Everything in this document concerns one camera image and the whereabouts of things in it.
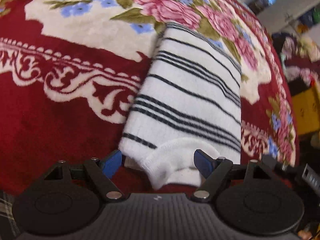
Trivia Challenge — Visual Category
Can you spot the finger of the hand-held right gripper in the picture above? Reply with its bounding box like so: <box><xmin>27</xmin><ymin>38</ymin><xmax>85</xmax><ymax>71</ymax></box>
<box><xmin>261</xmin><ymin>154</ymin><xmax>304</xmax><ymax>180</ymax></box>

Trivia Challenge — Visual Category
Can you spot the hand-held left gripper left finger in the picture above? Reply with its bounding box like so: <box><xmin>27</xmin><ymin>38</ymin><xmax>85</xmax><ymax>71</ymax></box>
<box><xmin>44</xmin><ymin>149</ymin><xmax>125</xmax><ymax>202</ymax></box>

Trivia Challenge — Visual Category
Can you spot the pink padded jacket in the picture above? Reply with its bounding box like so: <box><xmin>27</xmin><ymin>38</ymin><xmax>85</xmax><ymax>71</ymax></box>
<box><xmin>285</xmin><ymin>65</ymin><xmax>313</xmax><ymax>80</ymax></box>

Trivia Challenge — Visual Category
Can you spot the striped white sweater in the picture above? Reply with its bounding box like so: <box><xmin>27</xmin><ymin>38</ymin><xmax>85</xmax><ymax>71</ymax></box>
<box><xmin>118</xmin><ymin>22</ymin><xmax>242</xmax><ymax>190</ymax></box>

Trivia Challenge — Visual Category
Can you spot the white door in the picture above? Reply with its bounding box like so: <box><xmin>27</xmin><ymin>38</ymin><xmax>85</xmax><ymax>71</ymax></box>
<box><xmin>257</xmin><ymin>0</ymin><xmax>313</xmax><ymax>33</ymax></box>

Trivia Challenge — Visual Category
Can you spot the red floral blanket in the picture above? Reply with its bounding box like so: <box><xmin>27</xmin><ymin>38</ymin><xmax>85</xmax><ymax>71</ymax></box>
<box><xmin>0</xmin><ymin>0</ymin><xmax>300</xmax><ymax>195</ymax></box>

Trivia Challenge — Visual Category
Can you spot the cream cloth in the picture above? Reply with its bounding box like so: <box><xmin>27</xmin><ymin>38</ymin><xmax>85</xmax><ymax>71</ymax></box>
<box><xmin>297</xmin><ymin>35</ymin><xmax>320</xmax><ymax>60</ymax></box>

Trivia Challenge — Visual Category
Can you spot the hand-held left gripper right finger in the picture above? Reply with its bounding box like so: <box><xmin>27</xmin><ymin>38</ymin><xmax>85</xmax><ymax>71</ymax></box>
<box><xmin>191</xmin><ymin>149</ymin><xmax>273</xmax><ymax>203</ymax></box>

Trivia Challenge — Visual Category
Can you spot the floral garment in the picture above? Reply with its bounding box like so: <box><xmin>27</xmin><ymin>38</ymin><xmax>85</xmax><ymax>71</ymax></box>
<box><xmin>281</xmin><ymin>36</ymin><xmax>300</xmax><ymax>60</ymax></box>

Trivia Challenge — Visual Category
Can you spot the black garment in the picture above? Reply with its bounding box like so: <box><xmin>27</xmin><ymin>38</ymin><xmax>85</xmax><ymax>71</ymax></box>
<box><xmin>271</xmin><ymin>31</ymin><xmax>293</xmax><ymax>50</ymax></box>

